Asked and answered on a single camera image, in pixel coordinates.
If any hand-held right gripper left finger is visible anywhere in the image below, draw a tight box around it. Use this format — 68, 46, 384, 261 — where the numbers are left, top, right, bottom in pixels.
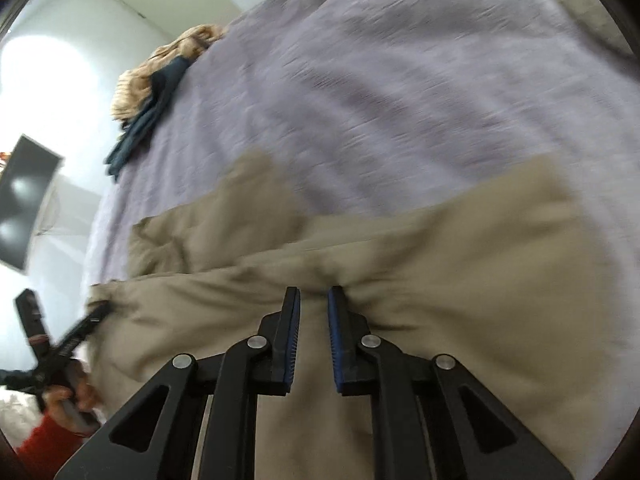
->
52, 286, 302, 480

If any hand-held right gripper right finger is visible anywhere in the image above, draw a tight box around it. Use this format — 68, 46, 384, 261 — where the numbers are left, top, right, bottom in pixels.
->
327, 286, 573, 480

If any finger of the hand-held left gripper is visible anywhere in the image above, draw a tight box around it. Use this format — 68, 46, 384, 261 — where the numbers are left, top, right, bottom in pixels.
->
50, 300, 115, 361
14, 289, 51, 351

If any khaki puffer jacket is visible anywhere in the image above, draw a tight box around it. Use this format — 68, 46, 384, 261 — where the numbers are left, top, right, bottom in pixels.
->
85, 150, 621, 480

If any person's red-sleeved left forearm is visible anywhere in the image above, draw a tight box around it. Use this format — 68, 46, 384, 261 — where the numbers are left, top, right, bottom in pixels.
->
14, 412, 98, 480

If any person's left hand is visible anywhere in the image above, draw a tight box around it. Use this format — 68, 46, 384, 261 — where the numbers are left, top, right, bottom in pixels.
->
41, 360, 103, 436

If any white desk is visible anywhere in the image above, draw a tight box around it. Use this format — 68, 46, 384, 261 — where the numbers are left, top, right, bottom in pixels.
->
27, 177, 105, 281

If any computer monitor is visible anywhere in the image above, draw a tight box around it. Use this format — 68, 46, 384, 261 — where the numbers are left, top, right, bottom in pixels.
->
0, 133, 66, 276

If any dark blue garment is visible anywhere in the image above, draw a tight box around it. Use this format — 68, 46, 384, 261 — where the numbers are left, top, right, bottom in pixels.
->
104, 55, 193, 183

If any purple fuzzy blanket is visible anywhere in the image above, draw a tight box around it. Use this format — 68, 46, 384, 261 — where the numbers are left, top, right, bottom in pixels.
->
80, 0, 640, 480

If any beige knitted garment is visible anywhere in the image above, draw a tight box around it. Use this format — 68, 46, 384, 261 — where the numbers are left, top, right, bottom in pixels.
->
110, 24, 226, 123

